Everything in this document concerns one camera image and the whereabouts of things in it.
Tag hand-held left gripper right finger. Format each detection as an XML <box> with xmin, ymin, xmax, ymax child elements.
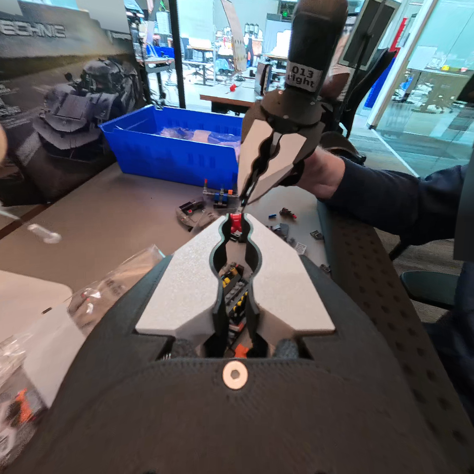
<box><xmin>244</xmin><ymin>213</ymin><xmax>336</xmax><ymax>358</ymax></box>

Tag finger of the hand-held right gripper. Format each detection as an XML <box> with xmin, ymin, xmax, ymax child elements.
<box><xmin>237</xmin><ymin>119</ymin><xmax>275</xmax><ymax>200</ymax></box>
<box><xmin>246</xmin><ymin>133</ymin><xmax>309</xmax><ymax>206</ymax></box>

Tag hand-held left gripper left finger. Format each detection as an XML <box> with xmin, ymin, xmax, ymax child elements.
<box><xmin>135</xmin><ymin>214</ymin><xmax>228</xmax><ymax>358</ymax></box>

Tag black lego chassis assembly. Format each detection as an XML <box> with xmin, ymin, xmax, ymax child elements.
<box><xmin>218</xmin><ymin>262</ymin><xmax>257</xmax><ymax>358</ymax></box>

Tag clear bag grey lego pieces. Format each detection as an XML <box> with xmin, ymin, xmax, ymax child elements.
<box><xmin>68</xmin><ymin>244</ymin><xmax>166</xmax><ymax>334</ymax></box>

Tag person's right forearm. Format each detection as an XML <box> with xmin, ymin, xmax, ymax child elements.
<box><xmin>322</xmin><ymin>156</ymin><xmax>467</xmax><ymax>247</ymax></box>

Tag blue grey axle lego assembly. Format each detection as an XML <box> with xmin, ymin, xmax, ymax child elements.
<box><xmin>202</xmin><ymin>179</ymin><xmax>237</xmax><ymax>210</ymax></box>

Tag dark bluish grey lego plates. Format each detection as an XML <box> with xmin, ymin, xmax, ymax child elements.
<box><xmin>270</xmin><ymin>223</ymin><xmax>296</xmax><ymax>246</ymax></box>

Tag curved grey black lego assembly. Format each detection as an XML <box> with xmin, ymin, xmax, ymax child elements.
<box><xmin>176</xmin><ymin>200</ymin><xmax>206</xmax><ymax>227</ymax></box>

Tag lego set box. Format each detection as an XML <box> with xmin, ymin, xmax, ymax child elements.
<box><xmin>0</xmin><ymin>0</ymin><xmax>144</xmax><ymax>207</ymax></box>

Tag clear bag mixed lego pieces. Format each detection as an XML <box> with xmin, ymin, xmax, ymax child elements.
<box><xmin>0</xmin><ymin>385</ymin><xmax>49</xmax><ymax>464</ymax></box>

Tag person's right hand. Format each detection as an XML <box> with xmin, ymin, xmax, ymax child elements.
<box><xmin>297</xmin><ymin>147</ymin><xmax>346</xmax><ymax>201</ymax></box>

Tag wooden table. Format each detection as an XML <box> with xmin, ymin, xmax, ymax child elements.
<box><xmin>200</xmin><ymin>83</ymin><xmax>268</xmax><ymax>112</ymax></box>

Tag clear bags in bin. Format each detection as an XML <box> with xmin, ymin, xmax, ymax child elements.
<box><xmin>156</xmin><ymin>126</ymin><xmax>242</xmax><ymax>147</ymax></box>

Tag black office chair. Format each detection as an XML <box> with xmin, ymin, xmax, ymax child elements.
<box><xmin>321</xmin><ymin>48</ymin><xmax>397</xmax><ymax>164</ymax></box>

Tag brown leaning board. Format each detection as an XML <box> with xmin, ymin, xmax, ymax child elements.
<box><xmin>221</xmin><ymin>0</ymin><xmax>248</xmax><ymax>73</ymax></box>

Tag flat clear plastic bag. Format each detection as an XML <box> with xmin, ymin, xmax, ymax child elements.
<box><xmin>185</xmin><ymin>209</ymin><xmax>220</xmax><ymax>233</ymax></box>

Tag blue plastic bin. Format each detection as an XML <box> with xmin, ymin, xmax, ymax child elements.
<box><xmin>99</xmin><ymin>105</ymin><xmax>245</xmax><ymax>189</ymax></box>

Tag dark office chair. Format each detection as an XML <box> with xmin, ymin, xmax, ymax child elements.
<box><xmin>400</xmin><ymin>270</ymin><xmax>460</xmax><ymax>310</ymax></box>

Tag tripod with light panel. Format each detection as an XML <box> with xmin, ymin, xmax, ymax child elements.
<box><xmin>126</xmin><ymin>0</ymin><xmax>164</xmax><ymax>109</ymax></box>

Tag white rounded board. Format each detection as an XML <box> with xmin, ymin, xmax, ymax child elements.
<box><xmin>0</xmin><ymin>270</ymin><xmax>73</xmax><ymax>341</ymax></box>

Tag person's dark blue clothing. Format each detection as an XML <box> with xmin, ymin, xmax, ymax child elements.
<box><xmin>426</xmin><ymin>259</ymin><xmax>474</xmax><ymax>430</ymax></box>

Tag black door frame post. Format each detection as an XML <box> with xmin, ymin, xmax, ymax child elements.
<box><xmin>168</xmin><ymin>0</ymin><xmax>186</xmax><ymax>109</ymax></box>

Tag white cable plug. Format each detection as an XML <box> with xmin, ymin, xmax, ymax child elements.
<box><xmin>27</xmin><ymin>223</ymin><xmax>62</xmax><ymax>244</ymax></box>

